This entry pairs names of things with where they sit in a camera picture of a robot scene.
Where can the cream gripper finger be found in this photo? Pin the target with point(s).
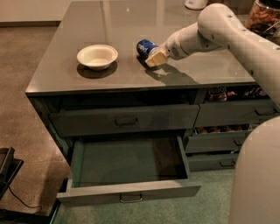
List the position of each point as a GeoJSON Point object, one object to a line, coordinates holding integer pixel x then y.
{"type": "Point", "coordinates": [158, 58]}
{"type": "Point", "coordinates": [159, 48]}

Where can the grey bottom right drawer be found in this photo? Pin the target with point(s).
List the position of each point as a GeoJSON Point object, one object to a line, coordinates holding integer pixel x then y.
{"type": "Point", "coordinates": [208, 162]}

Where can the black floor stand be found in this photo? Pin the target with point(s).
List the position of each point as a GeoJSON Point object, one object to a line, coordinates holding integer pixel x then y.
{"type": "Point", "coordinates": [9, 168]}

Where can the grey cabinet with counter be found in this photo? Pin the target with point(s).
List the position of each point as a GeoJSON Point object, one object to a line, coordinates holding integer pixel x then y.
{"type": "Point", "coordinates": [62, 83]}

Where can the white container on counter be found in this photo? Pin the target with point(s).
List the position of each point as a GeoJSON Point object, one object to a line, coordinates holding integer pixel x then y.
{"type": "Point", "coordinates": [196, 4]}

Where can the blue pepsi can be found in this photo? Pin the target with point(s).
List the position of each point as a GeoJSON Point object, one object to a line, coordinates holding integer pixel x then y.
{"type": "Point", "coordinates": [145, 48]}

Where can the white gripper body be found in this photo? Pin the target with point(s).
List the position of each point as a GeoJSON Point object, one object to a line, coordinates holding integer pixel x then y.
{"type": "Point", "coordinates": [174, 48]}

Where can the glass jar of snacks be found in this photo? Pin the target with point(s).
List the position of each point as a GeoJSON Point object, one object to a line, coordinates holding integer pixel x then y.
{"type": "Point", "coordinates": [265, 11]}

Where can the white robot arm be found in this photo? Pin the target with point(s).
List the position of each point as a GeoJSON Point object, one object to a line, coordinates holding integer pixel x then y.
{"type": "Point", "coordinates": [255, 196]}

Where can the grey middle right drawer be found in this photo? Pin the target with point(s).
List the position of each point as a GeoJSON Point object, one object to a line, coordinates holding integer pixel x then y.
{"type": "Point", "coordinates": [217, 138]}

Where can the open grey middle drawer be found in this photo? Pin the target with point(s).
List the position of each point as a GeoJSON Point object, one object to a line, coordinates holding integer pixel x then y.
{"type": "Point", "coordinates": [128, 170]}

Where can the snack bag in drawer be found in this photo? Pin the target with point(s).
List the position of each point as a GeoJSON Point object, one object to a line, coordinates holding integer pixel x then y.
{"type": "Point", "coordinates": [217, 94]}

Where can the grey top left drawer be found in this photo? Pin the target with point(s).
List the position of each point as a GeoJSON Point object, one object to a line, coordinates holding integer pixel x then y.
{"type": "Point", "coordinates": [88, 122]}

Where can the black cup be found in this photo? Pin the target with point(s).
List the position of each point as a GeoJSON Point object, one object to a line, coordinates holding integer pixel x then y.
{"type": "Point", "coordinates": [266, 31]}

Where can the grey top right drawer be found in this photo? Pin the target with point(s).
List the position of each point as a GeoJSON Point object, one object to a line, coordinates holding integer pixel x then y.
{"type": "Point", "coordinates": [235, 112]}

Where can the white ceramic bowl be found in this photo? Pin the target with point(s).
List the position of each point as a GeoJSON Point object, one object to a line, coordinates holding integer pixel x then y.
{"type": "Point", "coordinates": [97, 57]}

